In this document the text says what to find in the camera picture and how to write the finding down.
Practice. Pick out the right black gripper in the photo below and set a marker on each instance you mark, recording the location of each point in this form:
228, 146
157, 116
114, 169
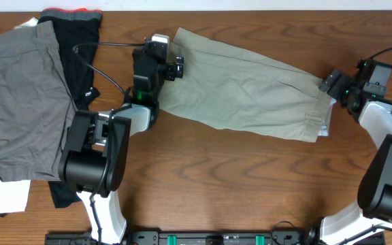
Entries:
335, 90

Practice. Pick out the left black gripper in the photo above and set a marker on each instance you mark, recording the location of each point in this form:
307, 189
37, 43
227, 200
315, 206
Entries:
169, 70

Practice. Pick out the khaki green shorts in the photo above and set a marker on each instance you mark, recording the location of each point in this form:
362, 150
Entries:
226, 87

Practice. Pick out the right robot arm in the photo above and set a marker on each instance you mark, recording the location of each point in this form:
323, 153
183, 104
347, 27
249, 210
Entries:
371, 213

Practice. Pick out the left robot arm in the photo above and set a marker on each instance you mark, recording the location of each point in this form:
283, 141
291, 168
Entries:
95, 154

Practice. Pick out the black shorts red waistband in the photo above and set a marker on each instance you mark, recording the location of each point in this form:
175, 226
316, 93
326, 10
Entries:
77, 31

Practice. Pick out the grey shorts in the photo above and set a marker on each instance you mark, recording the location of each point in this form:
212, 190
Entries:
36, 107

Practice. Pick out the white folded garment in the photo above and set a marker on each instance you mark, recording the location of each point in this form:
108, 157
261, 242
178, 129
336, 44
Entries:
14, 196

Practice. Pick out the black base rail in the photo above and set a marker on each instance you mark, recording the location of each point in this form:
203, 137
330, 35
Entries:
155, 238

